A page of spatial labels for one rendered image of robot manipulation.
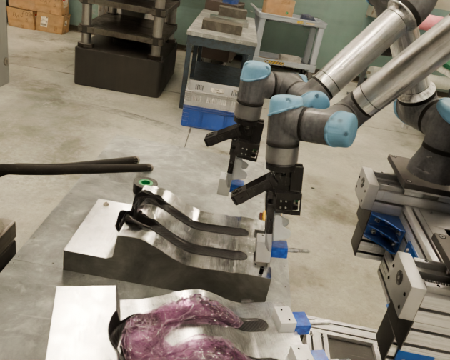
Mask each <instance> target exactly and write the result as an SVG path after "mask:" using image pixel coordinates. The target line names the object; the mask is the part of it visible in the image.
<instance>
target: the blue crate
mask: <svg viewBox="0 0 450 360"><path fill-rule="evenodd" d="M234 115H235V114H234V112H230V111H222V110H217V109H209V108H204V107H200V106H192V105H187V104H184V105H183V111H182V117H181V125H182V126H188V127H193V128H198V129H206V130H210V131H218V130H220V129H224V128H226V127H228V126H231V125H234V124H237V123H236V122H235V121H234Z"/></svg>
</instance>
